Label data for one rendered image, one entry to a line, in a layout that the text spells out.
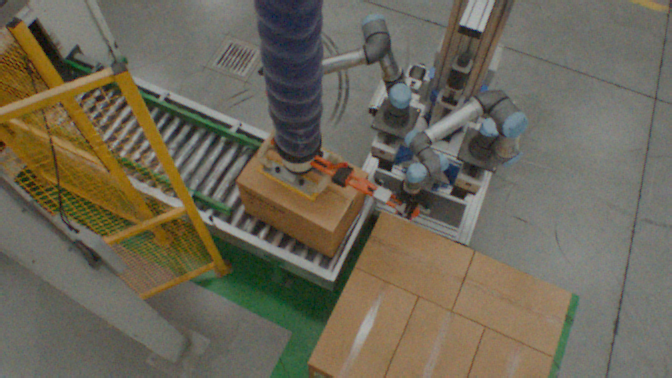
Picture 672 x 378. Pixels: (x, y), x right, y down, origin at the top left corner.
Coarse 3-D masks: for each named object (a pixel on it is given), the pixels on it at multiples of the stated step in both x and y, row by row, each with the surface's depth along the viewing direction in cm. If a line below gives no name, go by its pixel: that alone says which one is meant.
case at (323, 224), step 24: (264, 144) 302; (360, 168) 296; (240, 192) 302; (264, 192) 288; (288, 192) 288; (336, 192) 289; (360, 192) 298; (264, 216) 315; (288, 216) 294; (312, 216) 282; (336, 216) 283; (312, 240) 305; (336, 240) 299
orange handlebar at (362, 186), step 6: (312, 162) 265; (324, 162) 266; (330, 162) 266; (318, 168) 265; (324, 168) 264; (330, 174) 263; (360, 180) 261; (366, 180) 261; (354, 186) 260; (360, 186) 259; (366, 186) 259; (372, 186) 260; (378, 186) 261; (366, 192) 259; (372, 192) 259; (390, 198) 259; (390, 204) 256; (414, 216) 254
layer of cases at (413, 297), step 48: (384, 240) 320; (432, 240) 321; (384, 288) 307; (432, 288) 308; (480, 288) 308; (528, 288) 309; (336, 336) 294; (384, 336) 294; (432, 336) 295; (480, 336) 295; (528, 336) 296
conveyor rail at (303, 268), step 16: (16, 128) 345; (80, 160) 335; (112, 176) 330; (144, 192) 326; (160, 192) 326; (192, 224) 337; (208, 224) 321; (224, 224) 317; (240, 240) 319; (256, 240) 313; (272, 256) 316; (288, 256) 309; (304, 272) 314; (320, 272) 305
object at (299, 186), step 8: (272, 160) 279; (264, 168) 276; (272, 168) 276; (280, 168) 275; (272, 176) 275; (304, 176) 275; (288, 184) 273; (296, 184) 272; (304, 184) 273; (296, 192) 272; (304, 192) 271; (312, 192) 271; (312, 200) 269
